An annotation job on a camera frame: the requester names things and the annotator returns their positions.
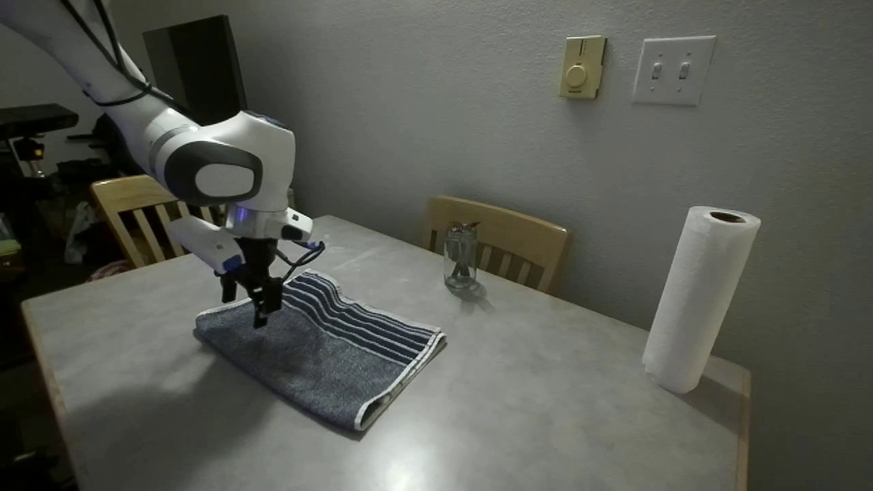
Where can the black monitor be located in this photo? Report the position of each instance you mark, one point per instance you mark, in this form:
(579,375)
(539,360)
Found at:
(194,64)

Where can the wooden slat-back chair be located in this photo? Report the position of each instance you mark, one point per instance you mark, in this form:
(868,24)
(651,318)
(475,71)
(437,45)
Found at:
(137,214)
(520,235)

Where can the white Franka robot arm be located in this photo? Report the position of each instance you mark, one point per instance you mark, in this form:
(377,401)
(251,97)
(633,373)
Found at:
(220,168)

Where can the clear glass jar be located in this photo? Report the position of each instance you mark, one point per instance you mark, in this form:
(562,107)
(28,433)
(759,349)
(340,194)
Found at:
(463,255)

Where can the blue grey striped towel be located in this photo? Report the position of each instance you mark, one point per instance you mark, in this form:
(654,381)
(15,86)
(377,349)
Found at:
(318,355)

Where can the white double light switch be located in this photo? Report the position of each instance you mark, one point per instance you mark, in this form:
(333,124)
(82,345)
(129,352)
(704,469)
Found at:
(674,69)

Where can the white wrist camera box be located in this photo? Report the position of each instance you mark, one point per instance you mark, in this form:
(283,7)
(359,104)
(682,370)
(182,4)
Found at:
(205,243)

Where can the white paper towel roll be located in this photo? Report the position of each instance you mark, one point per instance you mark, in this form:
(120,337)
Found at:
(699,302)

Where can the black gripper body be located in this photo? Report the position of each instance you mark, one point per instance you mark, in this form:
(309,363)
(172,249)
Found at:
(257,259)

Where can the black metal stand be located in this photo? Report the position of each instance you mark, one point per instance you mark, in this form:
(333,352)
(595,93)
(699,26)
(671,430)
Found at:
(30,119)

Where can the beige wall thermostat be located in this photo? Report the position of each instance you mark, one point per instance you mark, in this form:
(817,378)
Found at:
(581,66)

